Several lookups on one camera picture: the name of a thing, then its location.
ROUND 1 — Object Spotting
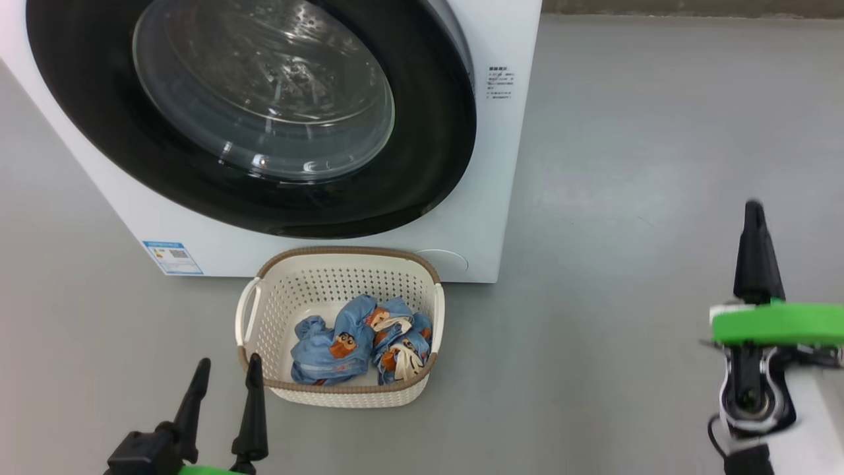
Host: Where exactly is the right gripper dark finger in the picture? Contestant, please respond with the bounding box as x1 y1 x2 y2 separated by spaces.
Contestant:
733 201 786 306

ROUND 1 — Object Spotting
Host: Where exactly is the right gripper green black body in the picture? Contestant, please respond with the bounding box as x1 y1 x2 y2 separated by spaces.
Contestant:
700 300 844 367

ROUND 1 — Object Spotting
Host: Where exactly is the left gripper green black body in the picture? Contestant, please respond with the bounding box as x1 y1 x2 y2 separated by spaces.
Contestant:
104 423 247 475

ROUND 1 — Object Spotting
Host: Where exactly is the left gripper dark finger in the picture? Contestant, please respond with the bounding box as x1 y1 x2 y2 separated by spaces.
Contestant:
171 358 212 464
230 353 270 473

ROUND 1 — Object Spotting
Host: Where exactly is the cream perforated laundry basket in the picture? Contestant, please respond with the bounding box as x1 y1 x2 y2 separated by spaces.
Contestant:
235 246 446 409

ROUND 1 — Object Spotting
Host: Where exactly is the white front-load washing machine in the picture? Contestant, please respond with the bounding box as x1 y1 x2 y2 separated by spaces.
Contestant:
0 0 543 284

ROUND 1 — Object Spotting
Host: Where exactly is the blue energy label sticker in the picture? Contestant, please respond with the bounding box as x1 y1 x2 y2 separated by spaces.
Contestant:
142 240 204 276

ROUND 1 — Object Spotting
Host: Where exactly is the round white filter cover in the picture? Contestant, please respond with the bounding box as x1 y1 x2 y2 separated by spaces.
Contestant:
414 248 469 276

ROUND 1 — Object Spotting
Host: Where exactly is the printed text label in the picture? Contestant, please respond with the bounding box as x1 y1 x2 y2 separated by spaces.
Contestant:
487 65 516 101

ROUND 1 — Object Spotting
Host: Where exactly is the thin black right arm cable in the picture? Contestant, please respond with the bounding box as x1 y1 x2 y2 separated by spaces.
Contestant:
707 414 743 460

